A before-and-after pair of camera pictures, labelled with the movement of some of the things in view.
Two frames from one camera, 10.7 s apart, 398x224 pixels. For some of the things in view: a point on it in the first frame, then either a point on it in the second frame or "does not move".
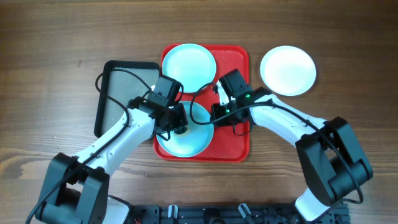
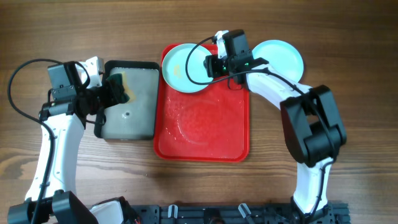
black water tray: (120, 83) does not move
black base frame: (229, 213) does not move
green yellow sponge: (181, 130) → (129, 96)
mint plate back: (191, 65) does not move
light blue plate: (197, 136) → (283, 57)
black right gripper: (215, 109) → (211, 67)
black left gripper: (180, 121) → (107, 89)
